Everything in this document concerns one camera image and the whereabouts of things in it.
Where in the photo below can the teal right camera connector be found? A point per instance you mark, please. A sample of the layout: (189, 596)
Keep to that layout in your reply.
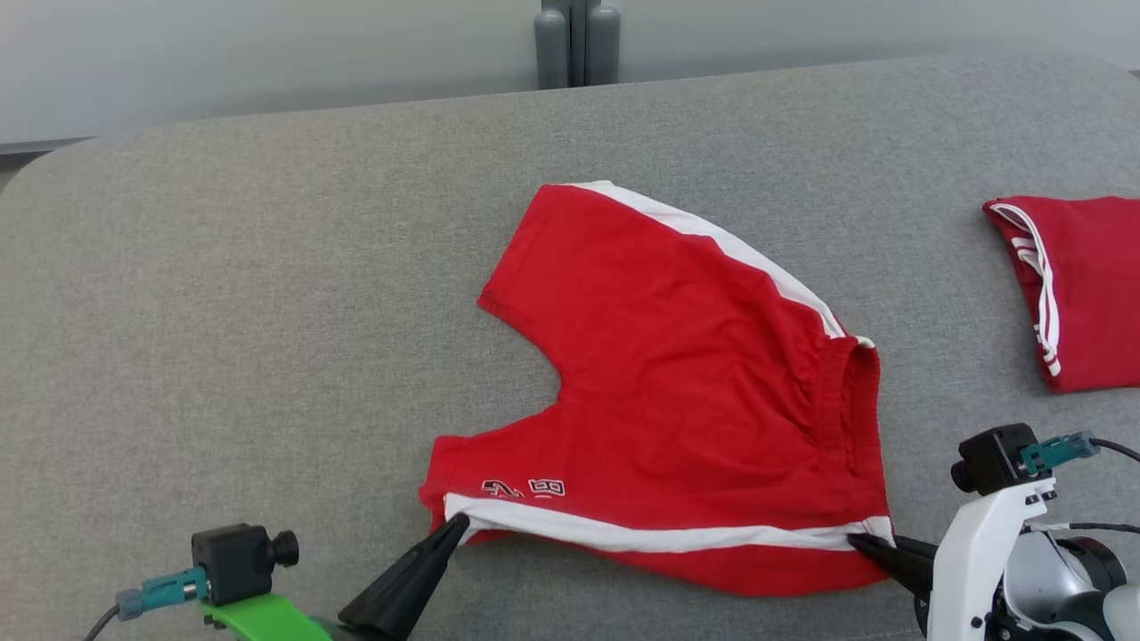
(1055, 452)

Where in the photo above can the grey partition post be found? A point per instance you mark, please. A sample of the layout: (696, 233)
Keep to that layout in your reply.
(552, 44)

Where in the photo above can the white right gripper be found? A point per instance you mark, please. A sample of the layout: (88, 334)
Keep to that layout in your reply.
(971, 570)

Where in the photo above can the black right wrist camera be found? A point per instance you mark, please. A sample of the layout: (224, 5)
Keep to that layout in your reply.
(993, 458)

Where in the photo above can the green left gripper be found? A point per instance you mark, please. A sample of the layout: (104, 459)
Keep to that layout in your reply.
(267, 621)

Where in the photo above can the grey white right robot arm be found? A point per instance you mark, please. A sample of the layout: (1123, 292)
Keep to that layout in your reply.
(1069, 579)

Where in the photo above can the red basketball jersey top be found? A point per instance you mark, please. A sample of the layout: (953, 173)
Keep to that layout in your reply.
(1095, 294)

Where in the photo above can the red basketball shorts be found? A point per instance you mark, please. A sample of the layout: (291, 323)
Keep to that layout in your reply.
(677, 401)

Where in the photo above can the teal left camera connector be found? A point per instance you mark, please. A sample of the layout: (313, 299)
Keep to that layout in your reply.
(169, 589)

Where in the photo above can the teal camera connector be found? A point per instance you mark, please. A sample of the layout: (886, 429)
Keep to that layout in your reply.
(169, 589)
(1055, 452)

